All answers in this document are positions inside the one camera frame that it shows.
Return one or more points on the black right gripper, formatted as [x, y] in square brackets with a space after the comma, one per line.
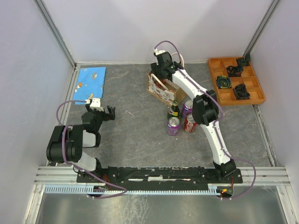
[154, 67]

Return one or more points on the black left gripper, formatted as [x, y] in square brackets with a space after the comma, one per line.
[110, 115]

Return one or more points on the green glass Perrier bottle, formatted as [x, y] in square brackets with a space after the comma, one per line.
[174, 110]

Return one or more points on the purple Fanta can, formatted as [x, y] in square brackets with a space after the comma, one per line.
[173, 126]
[187, 108]

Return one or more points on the red Coke can front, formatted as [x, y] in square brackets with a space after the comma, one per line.
[189, 124]

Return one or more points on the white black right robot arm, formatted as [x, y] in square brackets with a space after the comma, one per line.
[205, 108]

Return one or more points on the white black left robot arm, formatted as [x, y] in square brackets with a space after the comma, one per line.
[67, 143]

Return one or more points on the burlap canvas tote bag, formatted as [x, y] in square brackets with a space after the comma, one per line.
[163, 89]

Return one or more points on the blue patterned cloth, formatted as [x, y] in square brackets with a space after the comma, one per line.
[90, 84]

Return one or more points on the orange wooden divided tray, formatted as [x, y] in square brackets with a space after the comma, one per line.
[218, 67]

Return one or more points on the blue yellow rolled tie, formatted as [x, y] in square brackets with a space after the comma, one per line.
[223, 82]

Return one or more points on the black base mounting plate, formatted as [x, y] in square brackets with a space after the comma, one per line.
[160, 179]

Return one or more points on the black rolled belt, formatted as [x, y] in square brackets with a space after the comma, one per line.
[234, 71]

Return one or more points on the black rolled tie front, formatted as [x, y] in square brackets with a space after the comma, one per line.
[241, 92]

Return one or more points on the dark rolled tie corner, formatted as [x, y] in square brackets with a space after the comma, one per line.
[244, 61]

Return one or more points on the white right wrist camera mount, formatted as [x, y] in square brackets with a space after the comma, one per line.
[158, 52]

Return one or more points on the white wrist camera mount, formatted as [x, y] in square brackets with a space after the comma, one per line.
[158, 52]
[96, 104]

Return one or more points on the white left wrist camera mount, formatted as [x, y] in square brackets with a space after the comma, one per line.
[96, 104]

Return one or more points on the aluminium frame rail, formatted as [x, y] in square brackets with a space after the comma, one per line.
[58, 176]

